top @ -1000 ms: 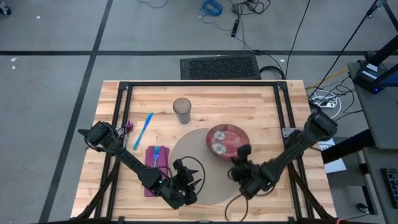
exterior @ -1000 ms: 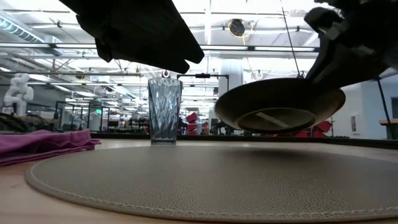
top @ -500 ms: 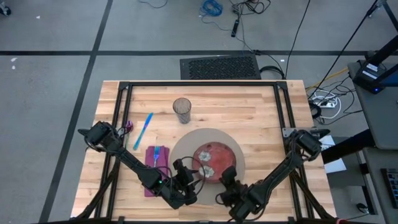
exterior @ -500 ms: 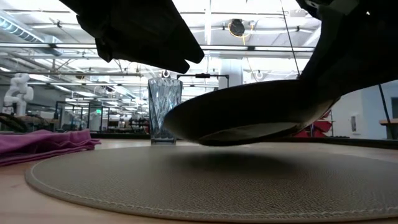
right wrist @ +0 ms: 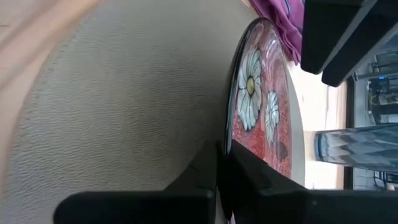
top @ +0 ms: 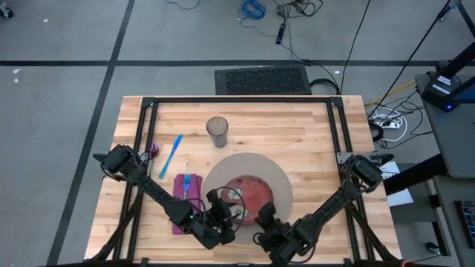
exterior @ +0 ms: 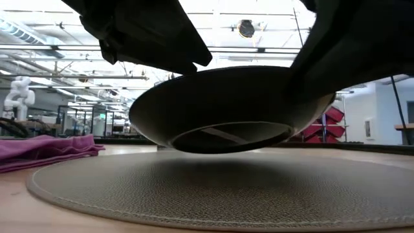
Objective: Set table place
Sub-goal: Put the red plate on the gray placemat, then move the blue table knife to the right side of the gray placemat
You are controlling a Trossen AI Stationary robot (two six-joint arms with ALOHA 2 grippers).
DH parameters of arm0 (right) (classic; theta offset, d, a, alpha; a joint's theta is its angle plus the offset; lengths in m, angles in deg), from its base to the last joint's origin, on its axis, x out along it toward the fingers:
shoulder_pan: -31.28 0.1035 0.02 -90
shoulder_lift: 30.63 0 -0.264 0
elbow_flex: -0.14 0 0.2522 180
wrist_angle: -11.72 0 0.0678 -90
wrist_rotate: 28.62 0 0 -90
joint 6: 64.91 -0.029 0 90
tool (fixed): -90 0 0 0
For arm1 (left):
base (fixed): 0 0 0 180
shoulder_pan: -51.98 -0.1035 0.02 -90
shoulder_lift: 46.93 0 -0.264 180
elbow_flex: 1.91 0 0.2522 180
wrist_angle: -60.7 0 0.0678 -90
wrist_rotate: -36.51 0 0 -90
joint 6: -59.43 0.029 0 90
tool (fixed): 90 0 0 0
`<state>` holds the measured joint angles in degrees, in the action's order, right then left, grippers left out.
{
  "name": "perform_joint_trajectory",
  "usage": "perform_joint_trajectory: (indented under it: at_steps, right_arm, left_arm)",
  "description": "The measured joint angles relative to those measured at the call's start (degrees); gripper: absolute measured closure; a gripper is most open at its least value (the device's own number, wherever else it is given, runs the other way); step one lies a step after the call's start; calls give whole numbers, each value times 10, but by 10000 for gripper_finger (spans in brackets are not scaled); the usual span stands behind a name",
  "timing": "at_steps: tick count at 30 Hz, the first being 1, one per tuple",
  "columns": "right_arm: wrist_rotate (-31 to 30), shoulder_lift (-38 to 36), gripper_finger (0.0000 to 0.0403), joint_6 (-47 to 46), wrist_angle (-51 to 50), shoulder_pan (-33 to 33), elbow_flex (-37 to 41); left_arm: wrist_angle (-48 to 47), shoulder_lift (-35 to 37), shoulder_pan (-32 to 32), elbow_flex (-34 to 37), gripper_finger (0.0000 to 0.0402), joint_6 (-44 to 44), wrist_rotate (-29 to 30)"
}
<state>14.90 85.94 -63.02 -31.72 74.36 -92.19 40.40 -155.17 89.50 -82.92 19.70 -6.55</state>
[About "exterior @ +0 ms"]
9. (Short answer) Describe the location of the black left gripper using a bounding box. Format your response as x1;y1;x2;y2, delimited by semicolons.
61;0;213;75

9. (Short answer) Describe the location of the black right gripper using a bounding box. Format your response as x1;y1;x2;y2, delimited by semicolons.
290;0;414;95

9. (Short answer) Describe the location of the dark round plate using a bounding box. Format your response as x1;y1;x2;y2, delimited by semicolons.
128;65;336;155

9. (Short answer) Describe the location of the round beige woven placemat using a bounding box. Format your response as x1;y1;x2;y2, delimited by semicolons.
25;150;414;233

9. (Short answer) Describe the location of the purple cloth napkin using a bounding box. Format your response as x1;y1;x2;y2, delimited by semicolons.
0;134;106;174

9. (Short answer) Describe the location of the red bin rack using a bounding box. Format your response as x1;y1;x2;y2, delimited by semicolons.
287;105;346;144

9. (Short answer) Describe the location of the wooden bench top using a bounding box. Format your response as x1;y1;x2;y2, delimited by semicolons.
393;122;414;146

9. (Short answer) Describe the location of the black ceiling cable reel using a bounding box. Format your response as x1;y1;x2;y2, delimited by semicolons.
237;19;256;39

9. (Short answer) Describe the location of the black workcell frame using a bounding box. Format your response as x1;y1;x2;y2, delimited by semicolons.
56;105;130;139

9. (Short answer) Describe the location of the grey ventilation duct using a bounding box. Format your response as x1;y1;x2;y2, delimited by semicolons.
0;16;65;59

